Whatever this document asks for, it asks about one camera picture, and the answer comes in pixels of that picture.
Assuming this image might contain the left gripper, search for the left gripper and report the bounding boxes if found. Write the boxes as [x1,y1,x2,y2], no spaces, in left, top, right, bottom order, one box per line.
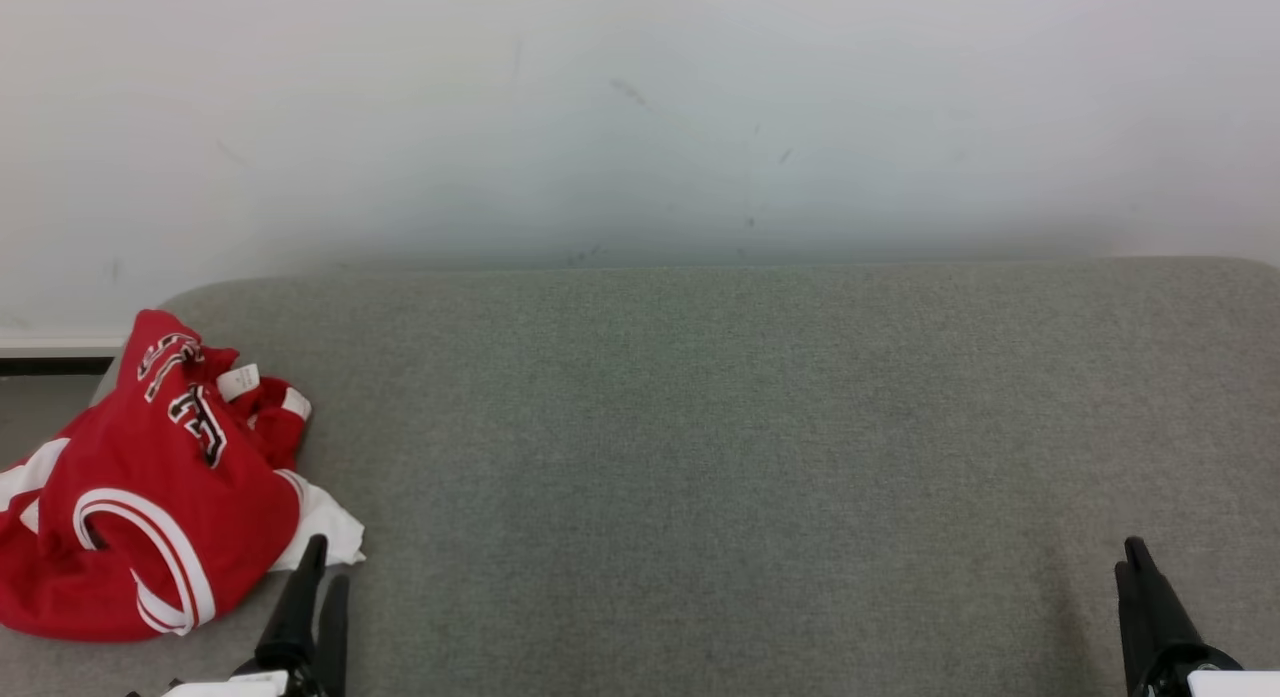
[130,535,351,697]

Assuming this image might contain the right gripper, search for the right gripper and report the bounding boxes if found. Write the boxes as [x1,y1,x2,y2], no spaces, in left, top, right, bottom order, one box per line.
[1114,536,1280,697]

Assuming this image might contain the red basketball jersey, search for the red basketball jersey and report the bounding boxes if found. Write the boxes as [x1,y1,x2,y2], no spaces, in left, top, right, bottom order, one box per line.
[0,309,367,642]

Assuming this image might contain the wall baseboard strip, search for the wall baseboard strip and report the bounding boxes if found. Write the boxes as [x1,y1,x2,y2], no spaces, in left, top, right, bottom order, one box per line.
[0,332,128,377]

